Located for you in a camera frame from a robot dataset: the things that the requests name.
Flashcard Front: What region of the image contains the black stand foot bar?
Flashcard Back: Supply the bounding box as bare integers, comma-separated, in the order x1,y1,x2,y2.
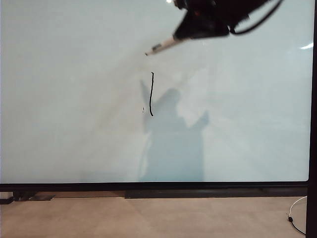
0,190,16,205

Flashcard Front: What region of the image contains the thin white cable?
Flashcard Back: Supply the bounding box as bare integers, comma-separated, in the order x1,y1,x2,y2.
286,196,308,217

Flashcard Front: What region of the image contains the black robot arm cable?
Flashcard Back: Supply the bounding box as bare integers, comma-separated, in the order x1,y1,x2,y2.
229,0,284,35

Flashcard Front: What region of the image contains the black whiteboard stand post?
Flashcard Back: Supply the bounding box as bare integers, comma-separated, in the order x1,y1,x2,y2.
305,0,317,238

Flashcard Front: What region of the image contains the white black whiteboard marker pen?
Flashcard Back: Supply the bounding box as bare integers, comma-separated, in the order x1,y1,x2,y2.
144,36,178,56

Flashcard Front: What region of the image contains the black cable with connector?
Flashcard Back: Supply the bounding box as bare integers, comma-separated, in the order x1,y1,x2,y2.
287,216,307,234

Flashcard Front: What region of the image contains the black whiteboard pen tray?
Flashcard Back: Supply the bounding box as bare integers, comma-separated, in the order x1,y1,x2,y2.
124,189,265,199

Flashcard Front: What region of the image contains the white whiteboard with black frame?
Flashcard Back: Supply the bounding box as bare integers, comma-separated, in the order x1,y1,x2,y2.
0,0,315,192

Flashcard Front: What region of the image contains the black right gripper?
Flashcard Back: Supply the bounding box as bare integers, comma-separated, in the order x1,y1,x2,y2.
174,0,232,41

